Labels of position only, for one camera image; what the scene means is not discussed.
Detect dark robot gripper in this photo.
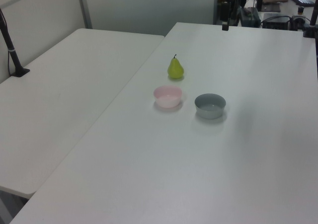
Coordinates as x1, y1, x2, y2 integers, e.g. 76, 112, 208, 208
221, 1, 230, 32

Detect green pear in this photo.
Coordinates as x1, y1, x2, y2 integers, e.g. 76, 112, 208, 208
166, 54, 185, 80

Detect grey plastic bowl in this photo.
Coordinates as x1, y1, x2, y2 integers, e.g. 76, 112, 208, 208
194, 93, 227, 120

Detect pink plastic bowl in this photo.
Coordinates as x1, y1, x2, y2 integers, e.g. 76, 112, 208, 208
153, 85, 183, 109

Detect dark green box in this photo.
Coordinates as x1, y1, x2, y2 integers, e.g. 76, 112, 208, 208
239, 7, 261, 27

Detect black electronics box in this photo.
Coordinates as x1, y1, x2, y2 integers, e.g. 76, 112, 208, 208
260, 15, 292, 30

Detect small device with black knob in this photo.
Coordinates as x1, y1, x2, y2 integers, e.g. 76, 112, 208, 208
291, 6, 307, 25

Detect white side table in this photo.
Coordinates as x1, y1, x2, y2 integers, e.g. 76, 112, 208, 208
0, 28, 166, 200

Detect black pole with white band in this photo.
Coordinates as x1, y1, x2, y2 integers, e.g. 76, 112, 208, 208
0, 7, 31, 78

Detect black clamped camera pole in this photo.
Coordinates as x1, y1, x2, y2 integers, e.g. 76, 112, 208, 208
302, 2, 318, 39

